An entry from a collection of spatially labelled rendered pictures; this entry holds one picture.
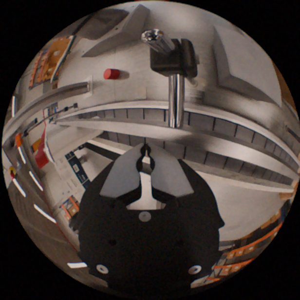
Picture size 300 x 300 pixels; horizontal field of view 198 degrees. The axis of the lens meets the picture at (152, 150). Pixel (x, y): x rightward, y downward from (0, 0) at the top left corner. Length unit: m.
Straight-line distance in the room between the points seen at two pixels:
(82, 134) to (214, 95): 0.28
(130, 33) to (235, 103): 0.27
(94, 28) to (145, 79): 0.23
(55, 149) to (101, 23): 0.31
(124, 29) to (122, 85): 0.17
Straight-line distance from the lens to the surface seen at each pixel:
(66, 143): 0.22
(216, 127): 0.15
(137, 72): 0.25
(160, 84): 0.22
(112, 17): 0.31
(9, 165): 0.51
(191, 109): 0.15
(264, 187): 0.22
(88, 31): 0.31
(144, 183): 0.28
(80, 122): 0.19
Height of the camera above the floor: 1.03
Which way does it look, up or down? 49 degrees down
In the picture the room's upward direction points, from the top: 135 degrees counter-clockwise
